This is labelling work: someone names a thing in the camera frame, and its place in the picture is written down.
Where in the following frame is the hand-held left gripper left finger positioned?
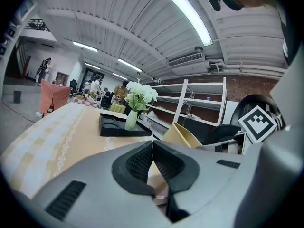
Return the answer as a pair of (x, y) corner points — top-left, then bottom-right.
(30, 140), (174, 228)

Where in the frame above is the white ceiling air conditioner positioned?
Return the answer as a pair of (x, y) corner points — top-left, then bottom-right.
(167, 51), (210, 75)

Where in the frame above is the black rectangular tray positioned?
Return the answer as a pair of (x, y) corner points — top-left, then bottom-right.
(99, 113), (153, 138)

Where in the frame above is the orange covered chair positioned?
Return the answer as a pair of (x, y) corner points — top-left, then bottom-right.
(38, 78), (73, 115)

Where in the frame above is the brown wooden cabinet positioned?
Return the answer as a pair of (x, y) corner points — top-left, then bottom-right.
(55, 71), (70, 84)

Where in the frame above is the white flower bouquet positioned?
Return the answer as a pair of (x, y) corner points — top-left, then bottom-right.
(124, 78), (159, 113)

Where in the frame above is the black mesh office chair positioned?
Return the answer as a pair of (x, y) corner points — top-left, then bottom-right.
(209, 94), (286, 147)

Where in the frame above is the white metal shelf rack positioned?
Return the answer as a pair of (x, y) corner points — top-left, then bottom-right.
(145, 77), (228, 140)

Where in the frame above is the pink checked cloth table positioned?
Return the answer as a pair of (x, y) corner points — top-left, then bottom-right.
(71, 96), (101, 109)

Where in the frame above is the grey trash bin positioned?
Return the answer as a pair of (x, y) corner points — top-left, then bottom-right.
(13, 90), (23, 104)

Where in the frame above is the beige rectangular plastic container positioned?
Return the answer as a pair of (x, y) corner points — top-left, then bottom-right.
(162, 122), (204, 149)

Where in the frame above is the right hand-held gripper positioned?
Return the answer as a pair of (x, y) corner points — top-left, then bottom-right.
(195, 105), (278, 155)

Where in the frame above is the pale green ribbed vase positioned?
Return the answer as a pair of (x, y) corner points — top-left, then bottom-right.
(124, 110), (139, 131)

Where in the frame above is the green cloth round table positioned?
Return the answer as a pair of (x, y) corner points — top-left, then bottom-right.
(109, 103), (127, 113)

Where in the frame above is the white cabinet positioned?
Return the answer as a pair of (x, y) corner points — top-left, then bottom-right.
(221, 100), (241, 126)

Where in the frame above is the beige checked cloth covered table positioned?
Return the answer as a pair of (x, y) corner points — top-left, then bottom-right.
(0, 102), (172, 200)

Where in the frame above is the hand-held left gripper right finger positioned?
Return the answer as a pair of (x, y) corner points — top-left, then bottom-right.
(153, 140), (245, 224)

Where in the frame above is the person's black clothing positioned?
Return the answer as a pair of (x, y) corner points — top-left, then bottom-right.
(277, 7), (303, 67)

